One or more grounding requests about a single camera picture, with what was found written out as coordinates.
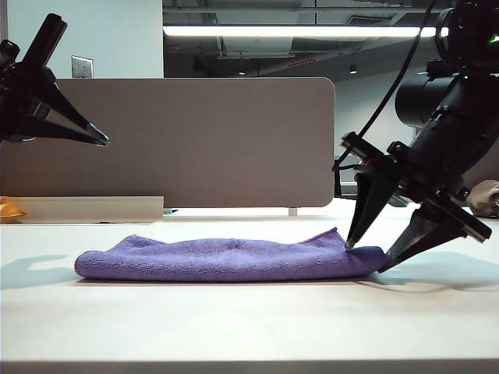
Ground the narrow brown desk divider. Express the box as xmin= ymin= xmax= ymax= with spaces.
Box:
xmin=412 ymin=76 xmax=499 ymax=209

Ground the wide brown desk divider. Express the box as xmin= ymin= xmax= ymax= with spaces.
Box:
xmin=0 ymin=76 xmax=336 ymax=210

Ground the long ceiling light strip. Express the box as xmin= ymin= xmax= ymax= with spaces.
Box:
xmin=162 ymin=25 xmax=440 ymax=39

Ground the purple microfiber cloth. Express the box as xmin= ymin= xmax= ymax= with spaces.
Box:
xmin=73 ymin=227 xmax=387 ymax=282

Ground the crumpled brown bag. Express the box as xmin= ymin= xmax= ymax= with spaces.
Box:
xmin=467 ymin=180 xmax=499 ymax=217

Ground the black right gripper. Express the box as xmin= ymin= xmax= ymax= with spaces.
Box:
xmin=341 ymin=132 xmax=491 ymax=273

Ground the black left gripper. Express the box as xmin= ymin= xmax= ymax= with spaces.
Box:
xmin=0 ymin=13 xmax=111 ymax=146

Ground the metal wall switch plate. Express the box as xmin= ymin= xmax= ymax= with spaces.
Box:
xmin=70 ymin=55 xmax=94 ymax=80

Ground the black right camera cable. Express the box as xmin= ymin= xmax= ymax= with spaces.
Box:
xmin=331 ymin=0 xmax=437 ymax=172

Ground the grey ceiling air duct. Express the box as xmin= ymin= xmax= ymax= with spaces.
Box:
xmin=216 ymin=37 xmax=296 ymax=60

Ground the long beige box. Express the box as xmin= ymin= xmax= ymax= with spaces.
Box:
xmin=11 ymin=196 xmax=165 ymax=225

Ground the orange object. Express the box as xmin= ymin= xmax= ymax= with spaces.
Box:
xmin=0 ymin=196 xmax=27 ymax=224

